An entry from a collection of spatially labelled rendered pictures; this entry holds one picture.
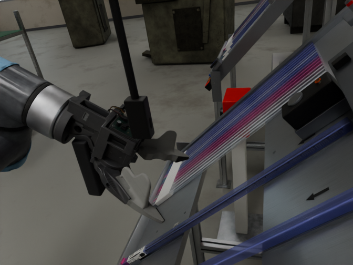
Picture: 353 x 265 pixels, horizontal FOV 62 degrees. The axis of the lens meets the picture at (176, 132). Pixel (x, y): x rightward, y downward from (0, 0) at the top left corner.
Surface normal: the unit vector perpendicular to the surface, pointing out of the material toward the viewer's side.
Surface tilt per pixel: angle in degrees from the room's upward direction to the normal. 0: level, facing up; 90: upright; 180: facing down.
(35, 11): 90
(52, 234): 0
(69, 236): 0
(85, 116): 90
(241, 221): 90
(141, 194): 73
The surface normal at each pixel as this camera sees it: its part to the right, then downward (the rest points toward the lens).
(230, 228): -0.14, -0.86
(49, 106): 0.11, -0.16
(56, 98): 0.33, -0.58
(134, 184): -0.70, 0.17
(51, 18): -0.15, 0.51
